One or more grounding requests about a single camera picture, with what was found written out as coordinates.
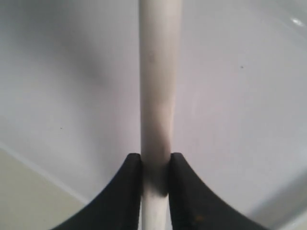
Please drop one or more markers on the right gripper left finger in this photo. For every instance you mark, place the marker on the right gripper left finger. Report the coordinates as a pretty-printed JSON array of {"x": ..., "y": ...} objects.
[{"x": 117, "y": 207}]

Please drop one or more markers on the white drumstick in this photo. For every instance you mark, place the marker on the white drumstick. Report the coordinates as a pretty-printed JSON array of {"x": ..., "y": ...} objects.
[{"x": 159, "y": 34}]

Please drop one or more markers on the white plastic tray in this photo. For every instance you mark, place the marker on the white plastic tray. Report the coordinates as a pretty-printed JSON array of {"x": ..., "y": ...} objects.
[{"x": 69, "y": 97}]

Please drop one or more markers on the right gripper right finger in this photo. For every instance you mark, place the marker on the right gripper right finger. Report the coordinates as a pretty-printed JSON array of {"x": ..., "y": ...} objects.
[{"x": 194, "y": 206}]

